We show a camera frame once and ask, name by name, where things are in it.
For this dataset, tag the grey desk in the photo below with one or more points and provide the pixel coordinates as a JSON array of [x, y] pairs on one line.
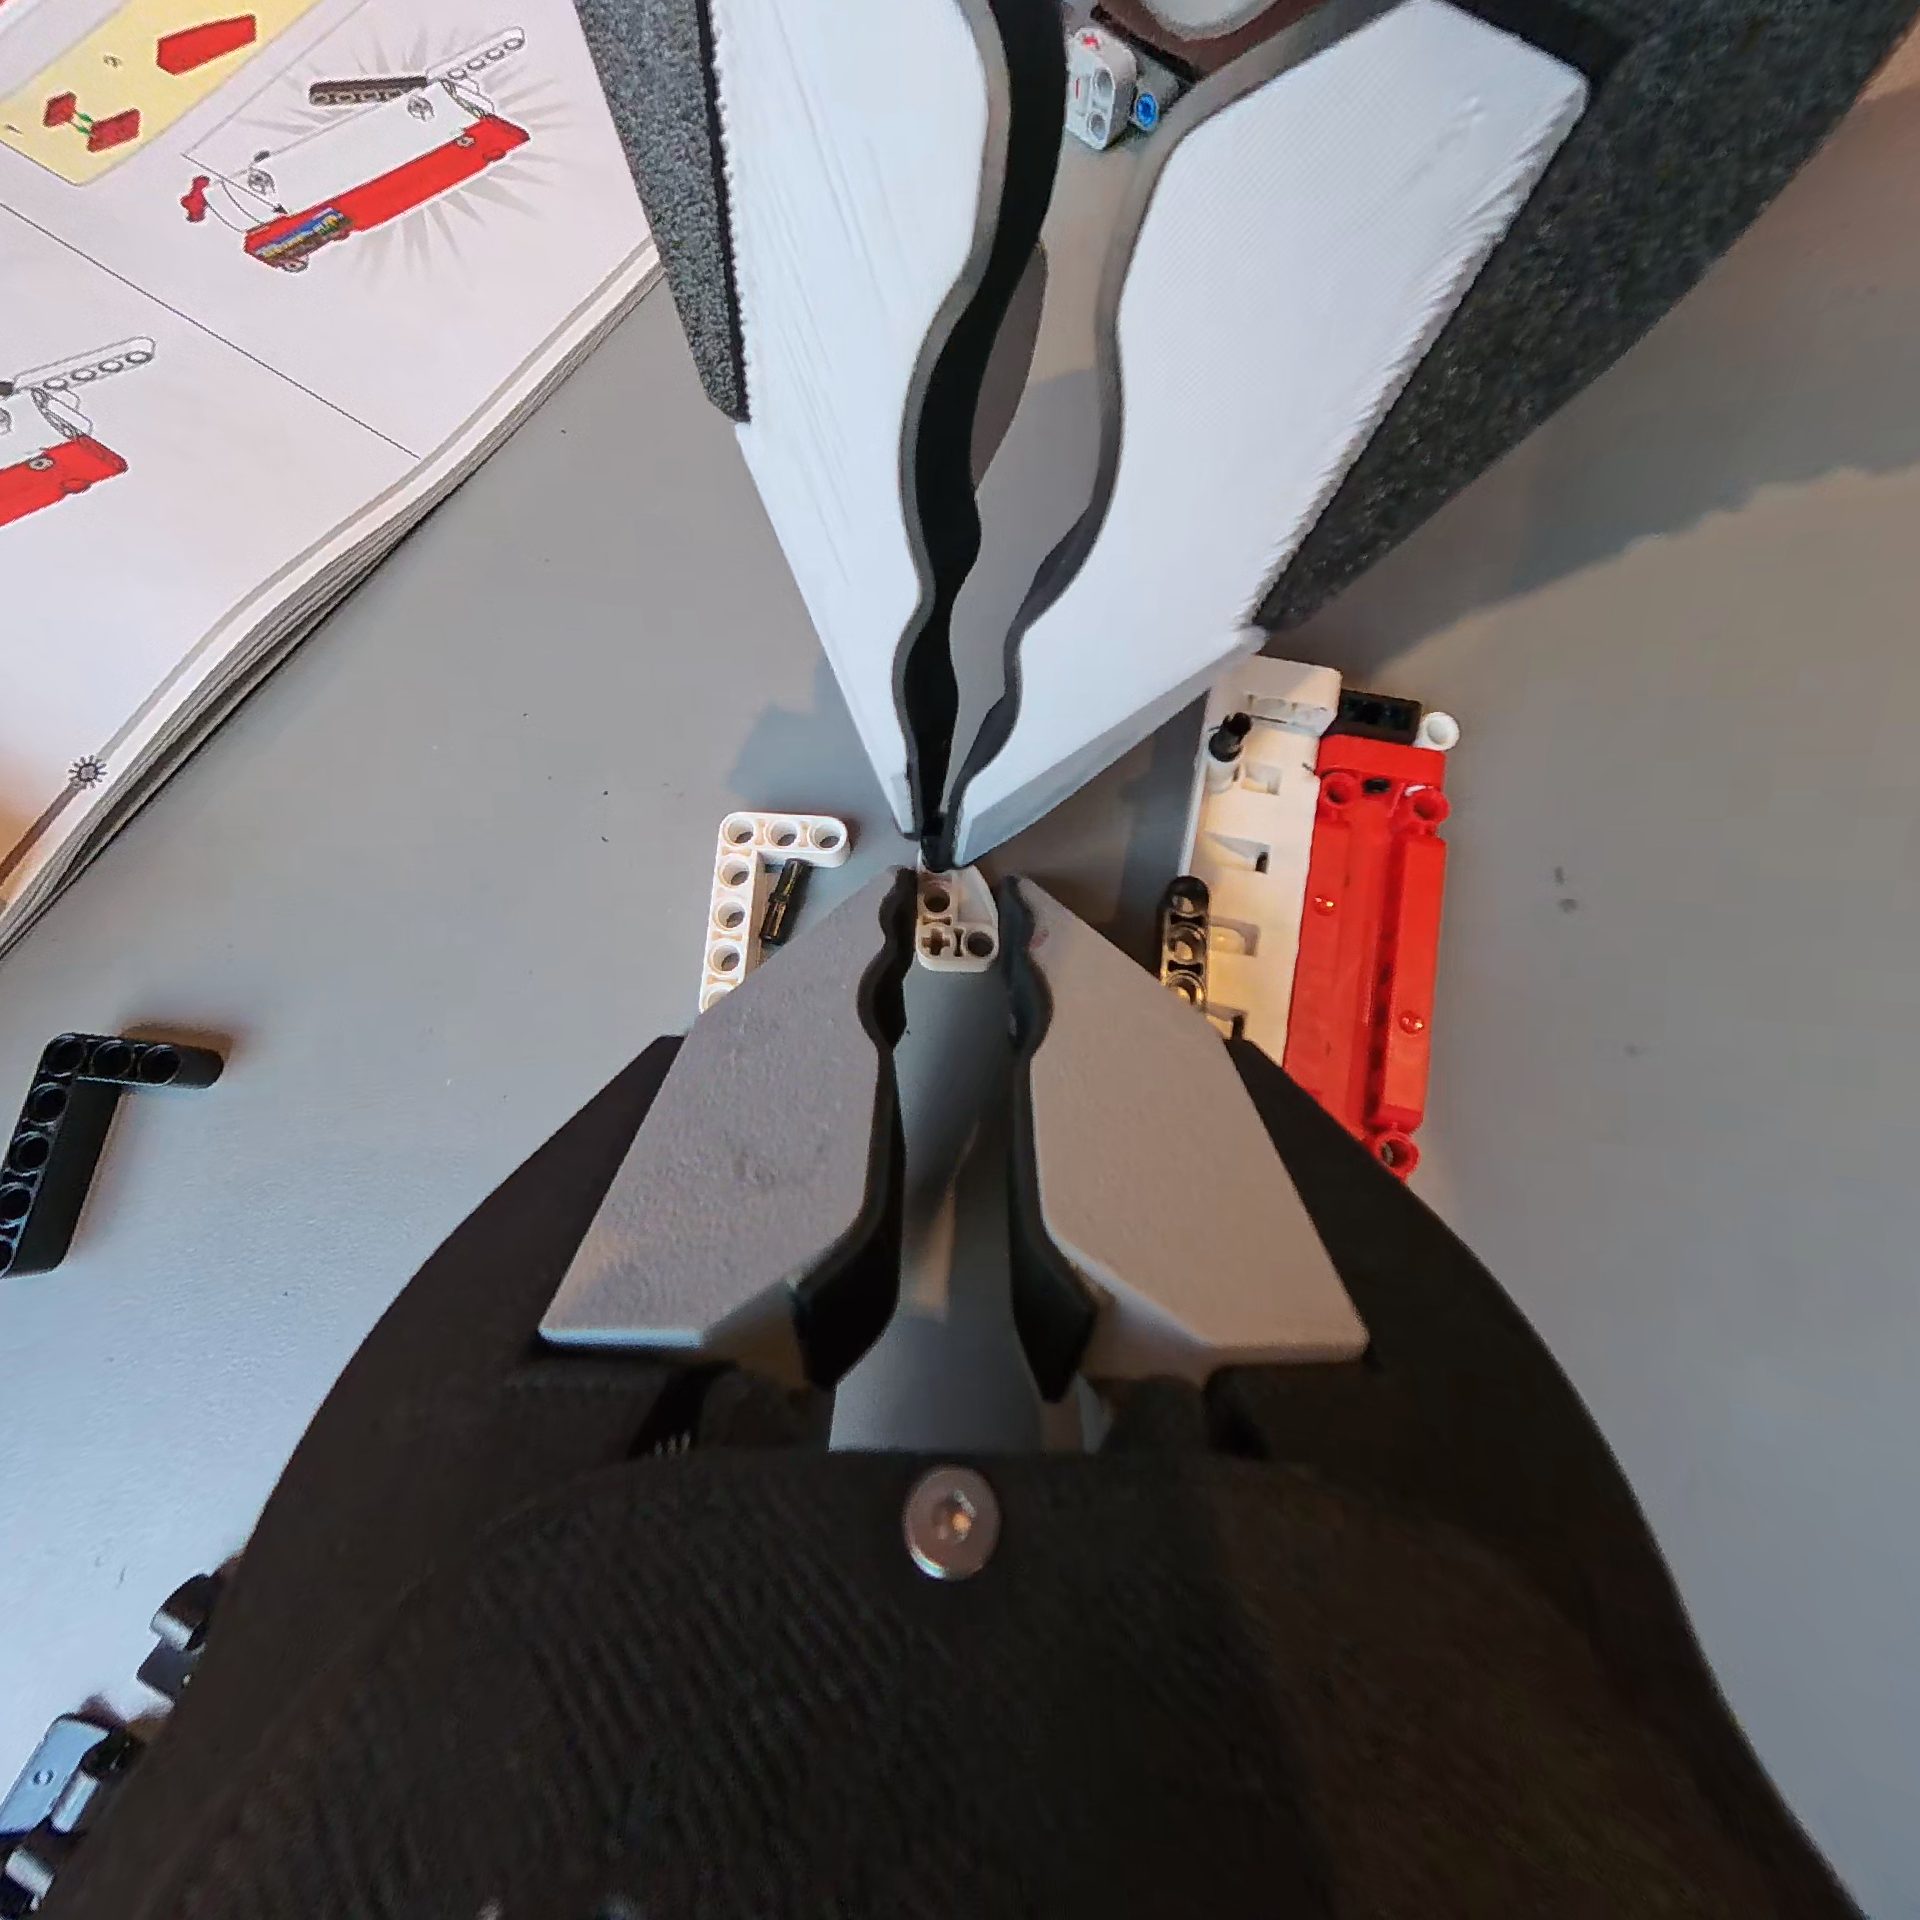
[[452, 826]]

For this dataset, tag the open instruction booklet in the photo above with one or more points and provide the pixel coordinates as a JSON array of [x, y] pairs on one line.
[[224, 374]]

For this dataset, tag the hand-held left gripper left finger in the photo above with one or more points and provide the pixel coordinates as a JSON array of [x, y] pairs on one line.
[[720, 1185]]

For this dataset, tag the white angled brick beam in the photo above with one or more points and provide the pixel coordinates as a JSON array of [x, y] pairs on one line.
[[735, 899]]

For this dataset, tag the pile of brick pieces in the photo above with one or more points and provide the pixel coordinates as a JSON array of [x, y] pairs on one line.
[[60, 1139]]

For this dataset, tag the white perforated brick plate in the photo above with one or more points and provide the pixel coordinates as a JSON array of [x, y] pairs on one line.
[[954, 923]]

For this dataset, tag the black straight five-hole beam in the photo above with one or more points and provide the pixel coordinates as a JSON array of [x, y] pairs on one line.
[[1187, 945]]

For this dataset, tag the toy brick race car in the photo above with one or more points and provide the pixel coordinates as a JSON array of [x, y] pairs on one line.
[[1120, 83]]

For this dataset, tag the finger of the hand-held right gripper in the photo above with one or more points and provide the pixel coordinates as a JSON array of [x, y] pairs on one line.
[[1289, 302], [840, 302]]

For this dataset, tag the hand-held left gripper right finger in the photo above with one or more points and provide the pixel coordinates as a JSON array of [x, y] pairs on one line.
[[1187, 1185]]

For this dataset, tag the red and white brick panel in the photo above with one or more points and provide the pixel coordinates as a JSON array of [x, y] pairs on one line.
[[1380, 959]]

